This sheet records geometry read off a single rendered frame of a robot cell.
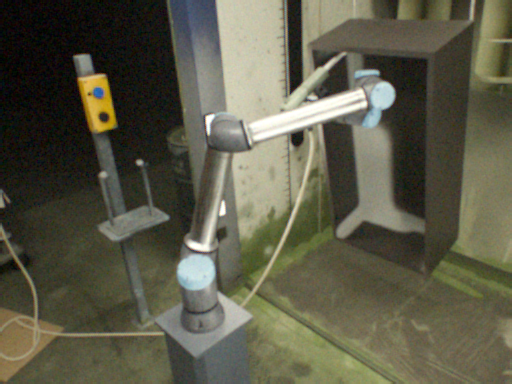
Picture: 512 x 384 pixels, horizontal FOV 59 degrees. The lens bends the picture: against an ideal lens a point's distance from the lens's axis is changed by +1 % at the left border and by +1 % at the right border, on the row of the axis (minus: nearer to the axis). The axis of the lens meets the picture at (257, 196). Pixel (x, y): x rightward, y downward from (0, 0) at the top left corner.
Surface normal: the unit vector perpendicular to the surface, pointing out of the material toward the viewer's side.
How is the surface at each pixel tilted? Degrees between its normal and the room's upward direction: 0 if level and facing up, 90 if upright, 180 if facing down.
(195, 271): 5
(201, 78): 90
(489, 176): 57
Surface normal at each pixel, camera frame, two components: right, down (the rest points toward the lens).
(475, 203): -0.65, -0.19
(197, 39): 0.68, 0.29
